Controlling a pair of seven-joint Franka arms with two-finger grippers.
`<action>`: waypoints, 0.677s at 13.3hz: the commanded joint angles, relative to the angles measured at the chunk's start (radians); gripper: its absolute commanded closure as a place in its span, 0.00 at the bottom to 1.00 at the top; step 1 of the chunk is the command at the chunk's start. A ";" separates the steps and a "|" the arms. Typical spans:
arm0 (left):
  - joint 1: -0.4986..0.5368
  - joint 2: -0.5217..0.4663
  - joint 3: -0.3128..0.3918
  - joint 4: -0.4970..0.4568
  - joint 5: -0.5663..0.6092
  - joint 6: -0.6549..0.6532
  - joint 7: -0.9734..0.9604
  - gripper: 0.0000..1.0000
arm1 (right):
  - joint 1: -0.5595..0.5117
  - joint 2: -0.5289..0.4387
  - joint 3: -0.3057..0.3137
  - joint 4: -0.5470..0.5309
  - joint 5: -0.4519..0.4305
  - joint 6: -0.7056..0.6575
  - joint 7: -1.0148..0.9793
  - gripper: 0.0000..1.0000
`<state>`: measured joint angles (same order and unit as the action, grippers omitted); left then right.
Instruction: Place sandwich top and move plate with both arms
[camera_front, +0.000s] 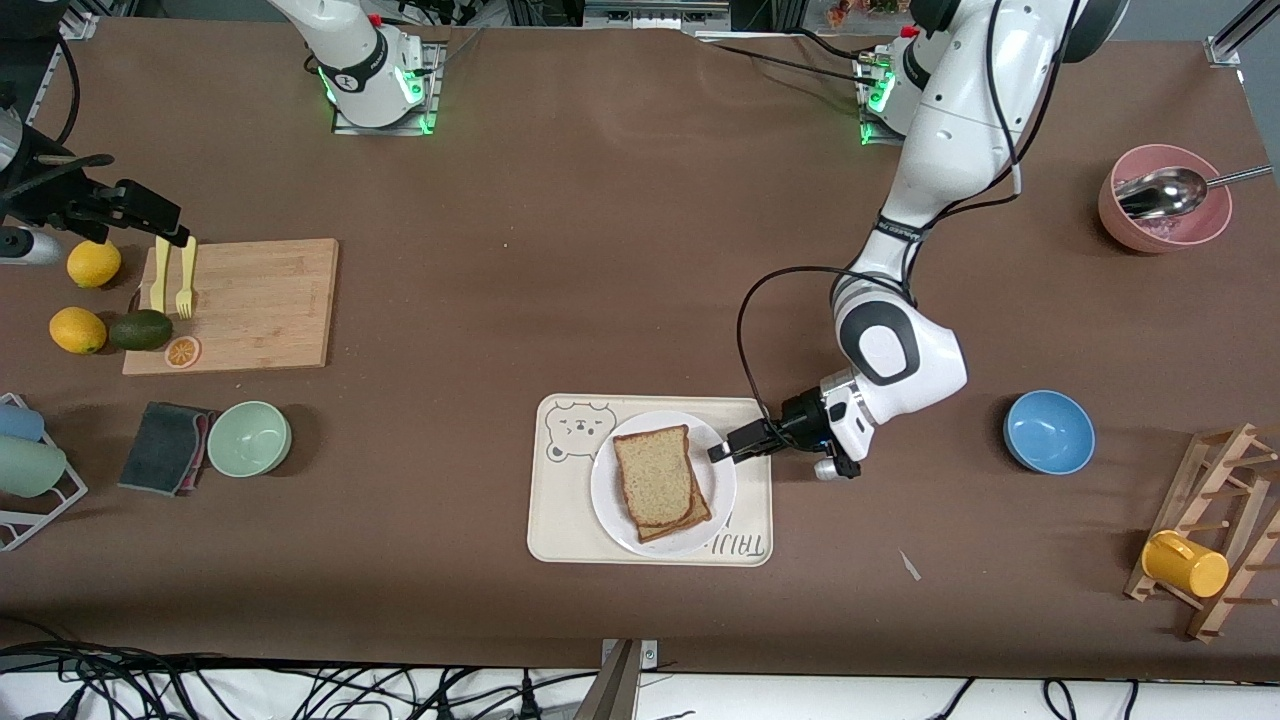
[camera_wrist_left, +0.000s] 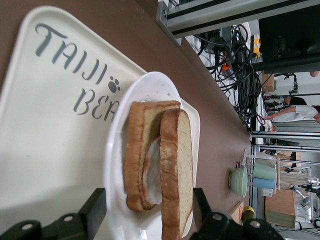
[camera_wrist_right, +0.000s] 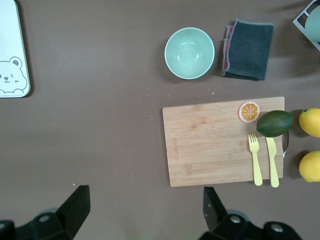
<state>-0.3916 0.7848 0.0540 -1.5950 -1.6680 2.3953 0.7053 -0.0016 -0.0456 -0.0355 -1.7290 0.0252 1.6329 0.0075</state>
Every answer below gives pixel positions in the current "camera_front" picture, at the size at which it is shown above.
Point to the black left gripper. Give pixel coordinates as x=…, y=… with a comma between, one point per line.
x=798, y=418

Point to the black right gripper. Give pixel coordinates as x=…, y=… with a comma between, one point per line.
x=62, y=203

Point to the brown toast slice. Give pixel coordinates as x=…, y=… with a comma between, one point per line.
x=700, y=518

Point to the seeded bread slice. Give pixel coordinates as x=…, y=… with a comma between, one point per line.
x=655, y=475

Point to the white round plate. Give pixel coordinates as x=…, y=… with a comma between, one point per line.
x=610, y=500

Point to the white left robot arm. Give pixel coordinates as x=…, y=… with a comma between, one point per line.
x=950, y=130

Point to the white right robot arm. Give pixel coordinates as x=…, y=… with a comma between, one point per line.
x=350, y=60

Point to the yellow lemon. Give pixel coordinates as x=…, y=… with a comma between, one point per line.
x=94, y=263
x=78, y=330

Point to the yellow plastic knife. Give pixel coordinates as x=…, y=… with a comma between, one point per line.
x=160, y=280

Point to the yellow plastic fork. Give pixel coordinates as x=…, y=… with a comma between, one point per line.
x=185, y=300

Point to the dark green avocado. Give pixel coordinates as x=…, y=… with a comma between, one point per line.
x=140, y=330

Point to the orange slice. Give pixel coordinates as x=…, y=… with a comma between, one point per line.
x=182, y=352

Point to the wooden cutting board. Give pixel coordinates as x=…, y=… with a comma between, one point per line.
x=260, y=310

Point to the grey tape scrap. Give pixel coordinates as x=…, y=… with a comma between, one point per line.
x=909, y=565

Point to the cream tray with bear print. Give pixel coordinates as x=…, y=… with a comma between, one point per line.
x=560, y=520

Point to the light blue cup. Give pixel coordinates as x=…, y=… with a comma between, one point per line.
x=20, y=422

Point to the dark grey cloth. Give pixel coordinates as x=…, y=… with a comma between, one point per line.
x=160, y=450

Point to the pale green bowl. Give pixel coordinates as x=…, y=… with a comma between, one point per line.
x=248, y=440

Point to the pale green cup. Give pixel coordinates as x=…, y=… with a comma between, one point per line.
x=30, y=467

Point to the blue bowl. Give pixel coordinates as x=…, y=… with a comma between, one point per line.
x=1050, y=432

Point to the wooden cup rack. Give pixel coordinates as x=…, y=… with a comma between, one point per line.
x=1183, y=508

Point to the silver metal bar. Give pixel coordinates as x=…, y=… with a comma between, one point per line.
x=655, y=14

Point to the yellow mug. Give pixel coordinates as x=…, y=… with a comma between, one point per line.
x=1190, y=567

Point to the pink bowl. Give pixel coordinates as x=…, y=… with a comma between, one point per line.
x=1165, y=240

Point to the metal scoop spoon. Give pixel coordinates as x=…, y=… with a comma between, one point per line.
x=1160, y=193

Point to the grey metal camera post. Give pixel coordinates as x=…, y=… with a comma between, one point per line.
x=615, y=690

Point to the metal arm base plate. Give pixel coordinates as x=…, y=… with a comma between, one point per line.
x=875, y=137
x=437, y=90

